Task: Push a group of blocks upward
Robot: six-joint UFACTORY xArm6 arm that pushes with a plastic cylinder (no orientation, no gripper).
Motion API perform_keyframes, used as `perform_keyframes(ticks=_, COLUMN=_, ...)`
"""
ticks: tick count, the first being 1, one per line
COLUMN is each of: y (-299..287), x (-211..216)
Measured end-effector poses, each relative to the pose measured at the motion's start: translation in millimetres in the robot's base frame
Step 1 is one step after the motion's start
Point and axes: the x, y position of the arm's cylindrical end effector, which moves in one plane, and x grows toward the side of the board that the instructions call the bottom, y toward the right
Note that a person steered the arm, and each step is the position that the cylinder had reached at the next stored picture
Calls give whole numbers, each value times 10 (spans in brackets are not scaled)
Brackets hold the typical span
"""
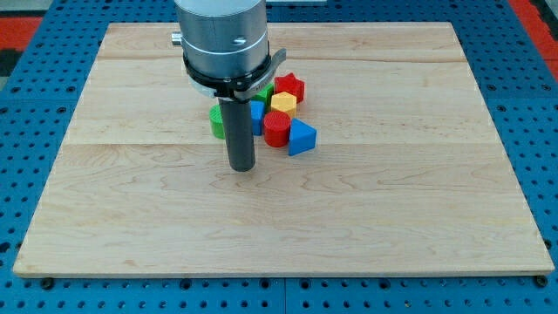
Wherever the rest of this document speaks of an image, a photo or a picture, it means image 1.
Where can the blue cube block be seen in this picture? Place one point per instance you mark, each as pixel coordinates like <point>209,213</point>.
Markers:
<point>257,115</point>

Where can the red cylinder block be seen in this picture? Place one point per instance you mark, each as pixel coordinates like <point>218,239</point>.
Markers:
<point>276,128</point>

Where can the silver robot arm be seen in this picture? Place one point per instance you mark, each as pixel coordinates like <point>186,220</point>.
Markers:
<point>226,53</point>

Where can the green block behind rod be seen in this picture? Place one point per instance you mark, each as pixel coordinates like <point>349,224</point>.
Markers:
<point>265,95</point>

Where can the wooden board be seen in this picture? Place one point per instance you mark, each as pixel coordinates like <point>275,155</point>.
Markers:
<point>408,177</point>

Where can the blue triangle block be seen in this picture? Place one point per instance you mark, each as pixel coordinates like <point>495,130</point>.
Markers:
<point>302,137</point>

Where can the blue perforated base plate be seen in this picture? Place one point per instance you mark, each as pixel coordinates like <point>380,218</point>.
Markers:
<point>43,89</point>

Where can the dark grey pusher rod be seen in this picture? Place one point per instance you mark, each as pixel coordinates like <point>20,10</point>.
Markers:
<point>237,126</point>

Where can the red star block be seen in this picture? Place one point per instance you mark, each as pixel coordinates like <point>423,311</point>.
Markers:
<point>290,84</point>

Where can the yellow hexagon block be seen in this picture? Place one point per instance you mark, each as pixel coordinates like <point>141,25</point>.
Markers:
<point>284,102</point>

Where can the green cylinder block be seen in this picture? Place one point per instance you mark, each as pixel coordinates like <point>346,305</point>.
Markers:
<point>216,123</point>

